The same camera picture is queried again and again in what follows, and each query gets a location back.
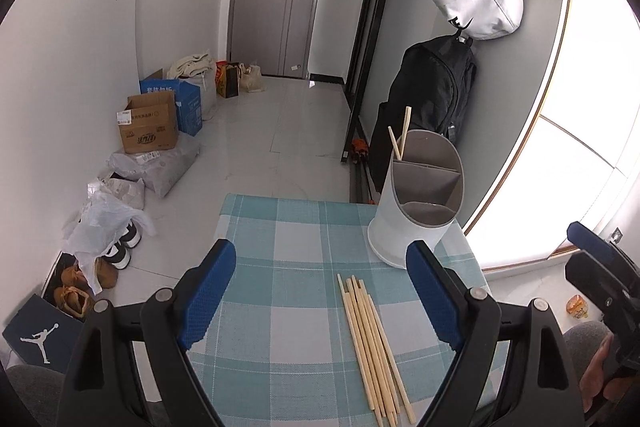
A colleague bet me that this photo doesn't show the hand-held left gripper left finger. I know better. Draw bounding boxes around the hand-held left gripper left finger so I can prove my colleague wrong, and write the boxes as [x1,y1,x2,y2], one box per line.
[57,238,237,427]

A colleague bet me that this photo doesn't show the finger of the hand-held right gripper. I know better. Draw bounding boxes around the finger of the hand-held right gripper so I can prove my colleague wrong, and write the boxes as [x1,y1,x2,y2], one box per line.
[566,221,626,264]
[564,251,633,315]

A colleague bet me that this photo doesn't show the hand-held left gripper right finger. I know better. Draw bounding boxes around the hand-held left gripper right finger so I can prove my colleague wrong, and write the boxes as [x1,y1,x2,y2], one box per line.
[406,241,586,427]

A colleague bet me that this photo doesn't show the white utensil holder grey inside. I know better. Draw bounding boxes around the white utensil holder grey inside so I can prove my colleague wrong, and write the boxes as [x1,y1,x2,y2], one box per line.
[367,130,463,269]

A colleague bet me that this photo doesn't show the bundle of wooden chopsticks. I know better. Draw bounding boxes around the bundle of wooden chopsticks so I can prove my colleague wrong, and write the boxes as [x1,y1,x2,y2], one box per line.
[336,273,417,427]

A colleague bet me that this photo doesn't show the person's right hand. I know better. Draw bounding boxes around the person's right hand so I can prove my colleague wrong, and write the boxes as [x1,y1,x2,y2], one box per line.
[581,334,632,413]

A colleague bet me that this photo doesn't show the person's right leg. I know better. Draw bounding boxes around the person's right leg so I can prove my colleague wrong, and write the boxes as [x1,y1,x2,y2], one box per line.
[564,321,612,388]

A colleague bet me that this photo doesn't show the person's leg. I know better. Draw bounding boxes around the person's leg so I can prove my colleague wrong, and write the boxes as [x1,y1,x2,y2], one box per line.
[5,364,66,427]
[564,321,612,388]

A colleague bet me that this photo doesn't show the black and white sneakers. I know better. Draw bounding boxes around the black and white sneakers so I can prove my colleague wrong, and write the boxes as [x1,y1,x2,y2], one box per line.
[102,219,143,269]

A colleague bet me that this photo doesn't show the teal checked tablecloth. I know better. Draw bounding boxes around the teal checked tablecloth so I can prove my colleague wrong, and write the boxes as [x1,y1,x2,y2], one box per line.
[132,193,511,427]

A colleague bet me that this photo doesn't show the brown shoe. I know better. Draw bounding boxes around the brown shoe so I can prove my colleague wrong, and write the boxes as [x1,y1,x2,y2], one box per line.
[54,285,96,319]
[95,257,119,291]
[60,264,93,298]

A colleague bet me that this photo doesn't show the white plastic bag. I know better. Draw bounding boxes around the white plastic bag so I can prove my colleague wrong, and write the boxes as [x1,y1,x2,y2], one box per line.
[62,192,157,295]

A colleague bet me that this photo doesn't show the bright window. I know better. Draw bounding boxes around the bright window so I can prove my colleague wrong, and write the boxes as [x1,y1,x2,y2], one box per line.
[460,0,640,273]

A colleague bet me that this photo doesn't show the grey parcel bag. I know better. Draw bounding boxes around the grey parcel bag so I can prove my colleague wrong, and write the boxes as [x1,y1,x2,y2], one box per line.
[107,139,201,198]

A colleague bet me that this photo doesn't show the white parcel bag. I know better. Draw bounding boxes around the white parcel bag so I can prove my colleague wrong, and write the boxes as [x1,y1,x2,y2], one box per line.
[87,174,146,210]

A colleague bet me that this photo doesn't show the dark blue shoebox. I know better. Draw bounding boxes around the dark blue shoebox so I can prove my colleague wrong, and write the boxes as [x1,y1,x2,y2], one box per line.
[2,293,83,365]

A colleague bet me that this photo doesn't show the brown cardboard box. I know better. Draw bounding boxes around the brown cardboard box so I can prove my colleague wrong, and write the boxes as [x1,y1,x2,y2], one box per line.
[116,90,180,154]

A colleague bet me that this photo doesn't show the blue cardboard box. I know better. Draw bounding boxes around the blue cardboard box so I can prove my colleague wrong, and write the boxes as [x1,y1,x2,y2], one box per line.
[139,78,203,136]

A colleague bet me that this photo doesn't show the white sack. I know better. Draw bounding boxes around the white sack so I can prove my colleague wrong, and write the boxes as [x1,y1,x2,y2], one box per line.
[180,74,218,118]

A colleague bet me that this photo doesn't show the person's left leg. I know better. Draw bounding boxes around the person's left leg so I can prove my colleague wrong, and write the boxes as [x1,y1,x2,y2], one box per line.
[5,364,66,427]

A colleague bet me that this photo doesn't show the black backpack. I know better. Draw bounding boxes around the black backpack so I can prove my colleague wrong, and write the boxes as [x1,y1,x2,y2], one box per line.
[367,34,478,168]

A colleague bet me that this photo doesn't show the orange and black bag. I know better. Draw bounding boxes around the orange and black bag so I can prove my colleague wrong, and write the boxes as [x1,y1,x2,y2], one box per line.
[216,62,241,99]

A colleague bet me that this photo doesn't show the beige tote bag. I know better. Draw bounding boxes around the beige tote bag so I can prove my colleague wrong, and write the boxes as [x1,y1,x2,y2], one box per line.
[239,63,263,94]

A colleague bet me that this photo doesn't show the cream fabric bag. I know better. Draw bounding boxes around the cream fabric bag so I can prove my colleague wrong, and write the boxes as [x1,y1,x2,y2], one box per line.
[167,49,213,80]

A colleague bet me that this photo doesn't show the black floor rail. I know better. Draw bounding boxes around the black floor rail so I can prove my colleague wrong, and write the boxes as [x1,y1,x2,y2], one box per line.
[349,157,377,206]

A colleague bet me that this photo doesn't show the black metal frame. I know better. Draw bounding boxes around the black metal frame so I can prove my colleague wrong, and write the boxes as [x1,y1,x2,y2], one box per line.
[341,0,403,164]

